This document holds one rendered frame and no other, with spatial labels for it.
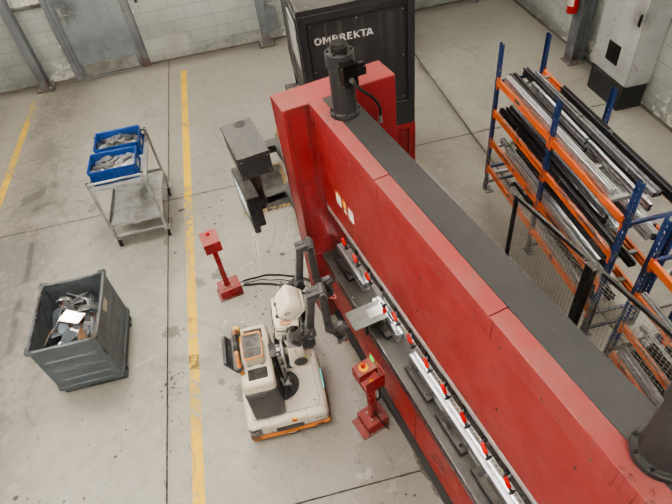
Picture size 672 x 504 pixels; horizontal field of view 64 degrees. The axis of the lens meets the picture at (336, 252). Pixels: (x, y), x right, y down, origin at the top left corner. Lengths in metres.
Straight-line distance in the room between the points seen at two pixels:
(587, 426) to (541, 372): 0.24
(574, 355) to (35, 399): 4.74
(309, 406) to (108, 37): 7.60
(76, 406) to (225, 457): 1.54
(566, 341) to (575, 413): 0.31
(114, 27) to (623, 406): 9.39
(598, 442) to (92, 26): 9.52
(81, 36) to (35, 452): 6.98
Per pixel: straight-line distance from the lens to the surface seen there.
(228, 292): 5.56
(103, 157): 6.38
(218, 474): 4.70
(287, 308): 3.62
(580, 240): 4.94
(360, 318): 3.95
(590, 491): 2.44
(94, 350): 5.06
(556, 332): 2.36
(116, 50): 10.42
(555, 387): 2.22
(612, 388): 2.28
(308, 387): 4.53
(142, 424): 5.14
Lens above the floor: 4.17
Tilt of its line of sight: 46 degrees down
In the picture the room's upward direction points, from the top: 9 degrees counter-clockwise
